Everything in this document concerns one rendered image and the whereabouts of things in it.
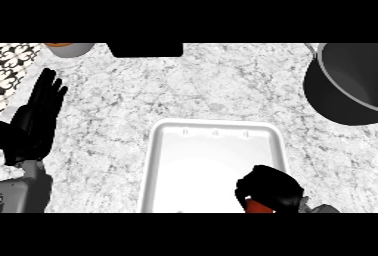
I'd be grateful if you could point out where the red bell pepper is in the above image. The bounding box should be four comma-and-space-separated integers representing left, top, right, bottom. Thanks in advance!
243, 198, 274, 214

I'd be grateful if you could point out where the dark grey pot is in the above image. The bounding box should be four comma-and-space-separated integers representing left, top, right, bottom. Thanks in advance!
303, 43, 378, 127

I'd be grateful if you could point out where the white rectangular tray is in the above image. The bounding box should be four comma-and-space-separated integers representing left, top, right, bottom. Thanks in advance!
137, 117, 289, 214

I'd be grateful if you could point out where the black rectangular appliance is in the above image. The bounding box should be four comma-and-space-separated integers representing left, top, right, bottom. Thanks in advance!
106, 43, 184, 59

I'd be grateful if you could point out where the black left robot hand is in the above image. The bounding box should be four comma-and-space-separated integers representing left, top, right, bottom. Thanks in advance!
0, 67, 69, 167

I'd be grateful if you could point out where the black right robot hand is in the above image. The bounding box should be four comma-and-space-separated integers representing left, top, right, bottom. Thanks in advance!
235, 164, 305, 214

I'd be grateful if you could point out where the black and white patterned mat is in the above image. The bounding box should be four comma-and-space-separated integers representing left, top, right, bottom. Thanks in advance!
0, 43, 43, 113

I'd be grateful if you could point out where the grey bowl with orange contents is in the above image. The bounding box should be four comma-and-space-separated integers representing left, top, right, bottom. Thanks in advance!
43, 43, 96, 59

